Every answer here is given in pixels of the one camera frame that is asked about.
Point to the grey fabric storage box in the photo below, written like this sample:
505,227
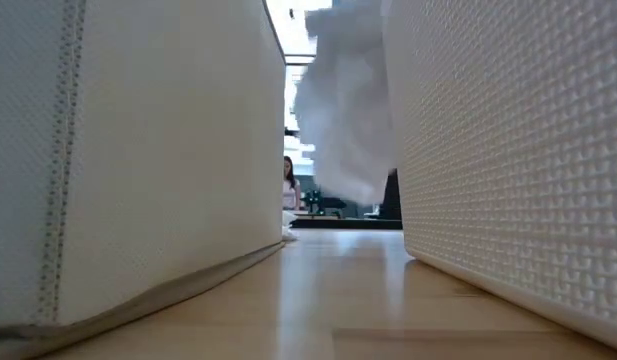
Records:
163,150

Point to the white garment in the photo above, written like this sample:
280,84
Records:
288,225
343,125

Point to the white plastic bin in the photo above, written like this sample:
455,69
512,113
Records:
513,150

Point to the black machine in background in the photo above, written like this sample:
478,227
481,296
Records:
323,202

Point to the black metal table frame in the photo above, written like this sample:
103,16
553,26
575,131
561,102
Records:
348,224

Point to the person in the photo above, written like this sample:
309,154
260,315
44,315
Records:
289,190

